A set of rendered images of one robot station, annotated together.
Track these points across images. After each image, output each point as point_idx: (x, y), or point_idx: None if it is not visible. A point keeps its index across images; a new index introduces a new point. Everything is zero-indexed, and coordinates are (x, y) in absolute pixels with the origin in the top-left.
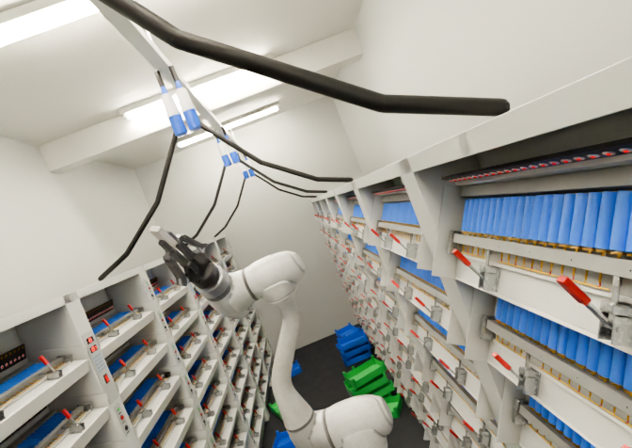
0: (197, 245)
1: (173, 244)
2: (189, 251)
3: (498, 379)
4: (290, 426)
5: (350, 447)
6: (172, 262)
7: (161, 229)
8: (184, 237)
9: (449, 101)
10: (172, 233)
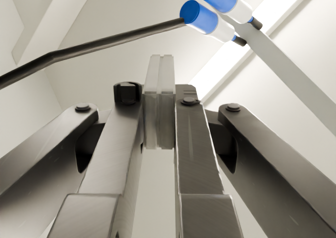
0: (304, 191)
1: (152, 84)
2: (194, 164)
3: None
4: None
5: None
6: (63, 115)
7: (167, 56)
8: (230, 106)
9: None
10: (194, 91)
